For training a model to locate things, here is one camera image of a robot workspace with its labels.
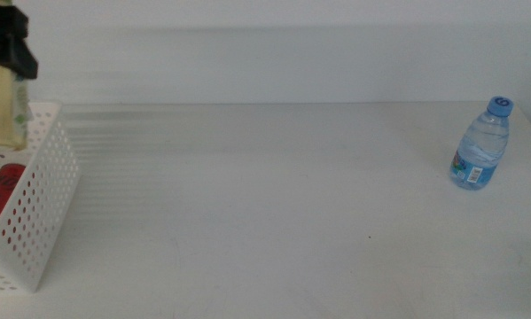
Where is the clear water bottle blue cap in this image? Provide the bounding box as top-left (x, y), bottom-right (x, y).
top-left (449, 96), bottom-right (515, 191)

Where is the white perforated plastic basket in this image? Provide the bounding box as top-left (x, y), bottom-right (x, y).
top-left (0, 101), bottom-right (81, 293)

